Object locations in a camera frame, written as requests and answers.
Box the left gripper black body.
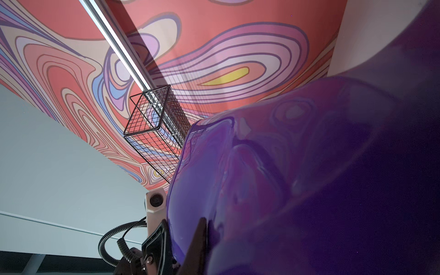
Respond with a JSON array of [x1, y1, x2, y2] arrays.
[[113, 220, 179, 275]]

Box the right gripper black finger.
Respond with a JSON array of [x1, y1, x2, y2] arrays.
[[178, 218, 208, 275]]

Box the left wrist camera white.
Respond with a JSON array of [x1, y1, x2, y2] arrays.
[[144, 188, 167, 237]]

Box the black wire basket back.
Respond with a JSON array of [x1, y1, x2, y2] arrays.
[[123, 85, 191, 183]]

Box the aluminium back rail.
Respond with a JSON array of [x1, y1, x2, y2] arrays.
[[78, 0, 191, 145]]

